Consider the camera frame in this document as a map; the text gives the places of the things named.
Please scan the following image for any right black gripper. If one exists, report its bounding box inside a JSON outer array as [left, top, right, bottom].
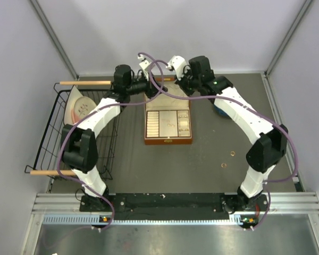
[[173, 67, 201, 98]]

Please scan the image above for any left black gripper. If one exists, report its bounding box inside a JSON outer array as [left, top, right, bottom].
[[125, 71, 167, 99]]

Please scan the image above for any brown jewelry box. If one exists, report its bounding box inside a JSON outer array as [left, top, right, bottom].
[[141, 76, 194, 146]]

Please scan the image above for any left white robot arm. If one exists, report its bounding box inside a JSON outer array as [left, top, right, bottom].
[[58, 61, 159, 211]]

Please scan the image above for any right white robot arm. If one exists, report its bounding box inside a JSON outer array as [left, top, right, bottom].
[[168, 56, 288, 210]]

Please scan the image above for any blue leaf dish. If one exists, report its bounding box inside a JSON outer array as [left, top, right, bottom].
[[214, 106, 230, 118]]

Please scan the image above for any pink floral round plate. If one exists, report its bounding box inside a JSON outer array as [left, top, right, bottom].
[[71, 96, 97, 123]]

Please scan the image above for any cream square plate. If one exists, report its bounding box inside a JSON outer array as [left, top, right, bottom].
[[63, 86, 82, 125]]

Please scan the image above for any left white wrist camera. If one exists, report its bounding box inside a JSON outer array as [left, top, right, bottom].
[[137, 53, 151, 81]]

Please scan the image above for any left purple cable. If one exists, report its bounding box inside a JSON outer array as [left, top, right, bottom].
[[56, 52, 168, 231]]

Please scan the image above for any black wire basket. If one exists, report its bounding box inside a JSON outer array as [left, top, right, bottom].
[[25, 81, 120, 182]]

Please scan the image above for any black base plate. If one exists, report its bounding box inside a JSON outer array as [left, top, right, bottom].
[[79, 192, 271, 221]]

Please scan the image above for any grey cable duct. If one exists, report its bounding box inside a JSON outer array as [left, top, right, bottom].
[[43, 214, 256, 225]]

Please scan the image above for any aluminium frame rail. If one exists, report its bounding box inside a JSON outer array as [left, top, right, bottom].
[[32, 192, 319, 214]]

